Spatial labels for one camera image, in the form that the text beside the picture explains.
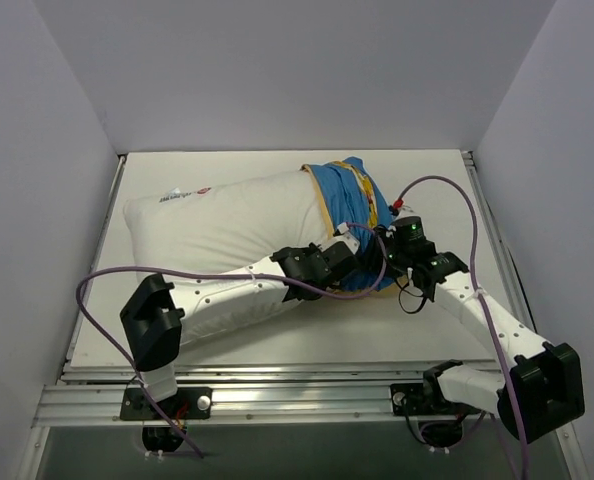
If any blue Pikachu pillowcase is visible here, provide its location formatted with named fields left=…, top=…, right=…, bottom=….
left=301, top=157, right=393, bottom=294

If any white pillow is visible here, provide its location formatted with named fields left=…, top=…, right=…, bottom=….
left=124, top=170, right=333, bottom=274

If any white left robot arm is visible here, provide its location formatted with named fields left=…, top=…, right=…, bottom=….
left=120, top=232, right=360, bottom=419

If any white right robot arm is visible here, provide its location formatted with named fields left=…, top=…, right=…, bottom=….
left=377, top=215, right=585, bottom=443

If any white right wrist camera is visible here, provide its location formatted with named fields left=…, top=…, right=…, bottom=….
left=389, top=198, right=416, bottom=220

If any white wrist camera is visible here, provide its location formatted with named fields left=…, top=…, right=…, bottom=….
left=325, top=222, right=361, bottom=254
left=389, top=198, right=416, bottom=220

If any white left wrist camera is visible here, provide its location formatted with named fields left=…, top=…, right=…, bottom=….
left=325, top=222, right=361, bottom=254

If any aluminium right side rail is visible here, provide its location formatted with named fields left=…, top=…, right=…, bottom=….
left=461, top=151, right=536, bottom=330

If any aluminium rail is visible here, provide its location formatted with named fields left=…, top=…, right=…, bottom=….
left=62, top=153, right=128, bottom=371
left=461, top=151, right=536, bottom=330

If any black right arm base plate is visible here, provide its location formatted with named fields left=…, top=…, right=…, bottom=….
left=389, top=382, right=479, bottom=417

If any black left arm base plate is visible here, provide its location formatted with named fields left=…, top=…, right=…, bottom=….
left=119, top=386, right=213, bottom=421

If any aluminium left side rail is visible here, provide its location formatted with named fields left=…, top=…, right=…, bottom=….
left=62, top=153, right=128, bottom=371

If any aluminium front rail frame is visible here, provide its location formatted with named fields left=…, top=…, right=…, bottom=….
left=34, top=360, right=573, bottom=429

